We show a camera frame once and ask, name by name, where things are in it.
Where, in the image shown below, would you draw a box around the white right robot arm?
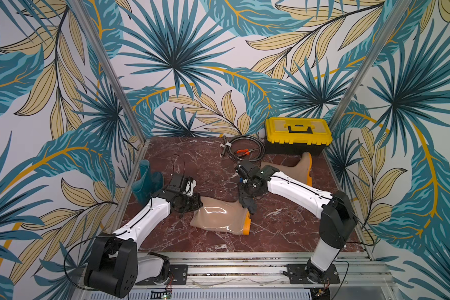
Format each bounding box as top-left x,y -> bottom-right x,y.
235,161 -> 358,276

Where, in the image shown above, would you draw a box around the coiled black cable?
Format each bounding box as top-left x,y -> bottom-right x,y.
219,134 -> 266,163

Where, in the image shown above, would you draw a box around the yellow and black toolbox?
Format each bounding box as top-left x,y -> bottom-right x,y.
264,117 -> 333,156

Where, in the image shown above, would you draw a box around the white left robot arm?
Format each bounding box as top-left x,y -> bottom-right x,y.
84,191 -> 203,298

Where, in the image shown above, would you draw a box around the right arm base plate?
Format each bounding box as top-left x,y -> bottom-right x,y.
282,262 -> 341,285

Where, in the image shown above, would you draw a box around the beige rubber boot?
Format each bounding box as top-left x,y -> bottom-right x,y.
261,152 -> 313,186
190,197 -> 251,235

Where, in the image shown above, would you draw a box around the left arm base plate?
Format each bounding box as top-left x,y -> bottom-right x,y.
135,264 -> 188,286

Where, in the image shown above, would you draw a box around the left aluminium corner post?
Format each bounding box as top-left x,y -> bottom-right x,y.
66,0 -> 147,143

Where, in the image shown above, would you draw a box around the aluminium corner post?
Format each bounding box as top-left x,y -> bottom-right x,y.
66,0 -> 147,143
329,0 -> 412,131

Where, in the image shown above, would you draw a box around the aluminium mounting rail frame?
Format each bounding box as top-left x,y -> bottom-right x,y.
70,250 -> 402,300

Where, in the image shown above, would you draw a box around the right aluminium corner post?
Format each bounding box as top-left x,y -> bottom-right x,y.
329,0 -> 412,131

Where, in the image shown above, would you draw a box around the red handled pliers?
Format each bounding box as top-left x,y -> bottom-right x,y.
235,149 -> 256,158

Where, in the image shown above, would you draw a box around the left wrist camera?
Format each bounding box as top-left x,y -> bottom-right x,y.
165,174 -> 197,196

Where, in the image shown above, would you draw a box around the teal rubber boot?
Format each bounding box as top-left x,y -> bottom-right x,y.
131,159 -> 164,207

